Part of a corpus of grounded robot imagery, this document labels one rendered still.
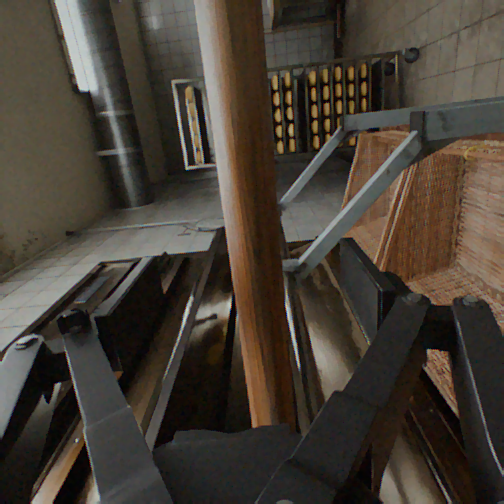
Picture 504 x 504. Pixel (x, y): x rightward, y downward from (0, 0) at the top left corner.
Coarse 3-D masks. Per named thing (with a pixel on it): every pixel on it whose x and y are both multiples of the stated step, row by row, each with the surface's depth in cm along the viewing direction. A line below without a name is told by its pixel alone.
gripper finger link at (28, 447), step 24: (24, 360) 13; (0, 384) 12; (24, 384) 12; (0, 408) 11; (24, 408) 11; (48, 408) 13; (0, 432) 10; (24, 432) 11; (0, 456) 9; (24, 456) 10; (0, 480) 9; (24, 480) 10
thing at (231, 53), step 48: (240, 0) 14; (240, 48) 15; (240, 96) 15; (240, 144) 16; (240, 192) 17; (240, 240) 18; (240, 288) 19; (240, 336) 21; (288, 336) 21; (288, 384) 22
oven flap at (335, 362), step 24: (312, 288) 132; (336, 288) 124; (312, 312) 117; (336, 312) 111; (312, 336) 106; (336, 336) 101; (360, 336) 96; (336, 360) 92; (336, 384) 85; (408, 408) 69; (408, 432) 67; (408, 456) 63; (432, 456) 59; (384, 480) 61; (408, 480) 59; (432, 480) 58
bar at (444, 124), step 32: (352, 128) 94; (416, 128) 50; (448, 128) 49; (480, 128) 49; (320, 160) 98; (416, 160) 52; (288, 192) 101; (352, 224) 55; (288, 256) 64; (320, 256) 57; (288, 288) 52; (288, 320) 44; (320, 384) 34
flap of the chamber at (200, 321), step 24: (216, 240) 151; (216, 264) 131; (216, 288) 120; (192, 312) 94; (216, 312) 112; (192, 336) 85; (216, 336) 104; (192, 360) 81; (216, 360) 97; (168, 384) 68; (192, 384) 77; (216, 384) 92; (168, 408) 63; (168, 432) 61
